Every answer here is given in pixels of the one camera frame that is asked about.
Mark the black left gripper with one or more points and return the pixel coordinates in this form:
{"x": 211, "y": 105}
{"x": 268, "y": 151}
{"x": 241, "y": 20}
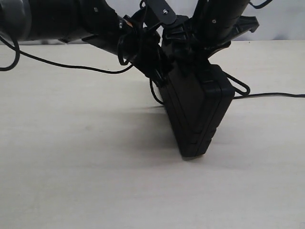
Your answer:
{"x": 132, "y": 39}

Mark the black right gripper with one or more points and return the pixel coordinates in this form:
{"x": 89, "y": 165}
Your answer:
{"x": 185, "y": 42}

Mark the black plastic carry case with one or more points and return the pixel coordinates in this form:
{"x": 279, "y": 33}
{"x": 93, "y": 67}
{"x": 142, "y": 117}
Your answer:
{"x": 196, "y": 97}

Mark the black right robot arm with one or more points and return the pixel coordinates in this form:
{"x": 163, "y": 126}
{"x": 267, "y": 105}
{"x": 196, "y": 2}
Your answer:
{"x": 206, "y": 11}

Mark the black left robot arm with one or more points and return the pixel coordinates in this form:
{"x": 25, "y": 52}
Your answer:
{"x": 59, "y": 19}

